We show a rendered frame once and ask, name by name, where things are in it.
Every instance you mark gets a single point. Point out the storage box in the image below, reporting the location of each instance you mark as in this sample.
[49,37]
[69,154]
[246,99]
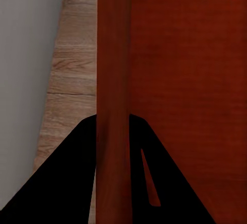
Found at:
[182,66]

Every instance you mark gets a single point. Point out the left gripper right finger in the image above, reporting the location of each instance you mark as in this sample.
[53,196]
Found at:
[179,202]

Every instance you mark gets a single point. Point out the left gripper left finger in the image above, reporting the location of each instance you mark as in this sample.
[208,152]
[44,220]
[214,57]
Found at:
[60,191]

